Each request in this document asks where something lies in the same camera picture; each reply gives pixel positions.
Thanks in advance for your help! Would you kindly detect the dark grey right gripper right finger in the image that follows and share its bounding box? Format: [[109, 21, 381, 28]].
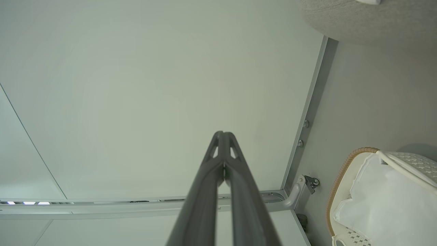
[[224, 132, 282, 246]]

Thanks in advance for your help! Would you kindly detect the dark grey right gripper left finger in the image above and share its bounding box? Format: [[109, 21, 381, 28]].
[[166, 131, 226, 246]]

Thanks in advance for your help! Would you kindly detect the white laundry basket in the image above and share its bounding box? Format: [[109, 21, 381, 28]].
[[326, 147, 437, 246]]

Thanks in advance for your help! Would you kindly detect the white fabric basket liner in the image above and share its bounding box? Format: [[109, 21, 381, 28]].
[[333, 154, 437, 246]]

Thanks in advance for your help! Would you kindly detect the grey metal partition foot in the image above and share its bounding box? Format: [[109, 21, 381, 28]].
[[260, 174, 307, 210]]

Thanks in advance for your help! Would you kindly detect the black caster wheel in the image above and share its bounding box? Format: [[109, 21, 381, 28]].
[[296, 213, 309, 234], [305, 175, 321, 194]]

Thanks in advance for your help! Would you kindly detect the grey fabric sofa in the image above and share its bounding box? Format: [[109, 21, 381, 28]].
[[296, 0, 437, 47]]

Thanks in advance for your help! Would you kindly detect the grey metal partition rail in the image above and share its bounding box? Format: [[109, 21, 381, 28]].
[[0, 191, 288, 220], [281, 36, 329, 200]]

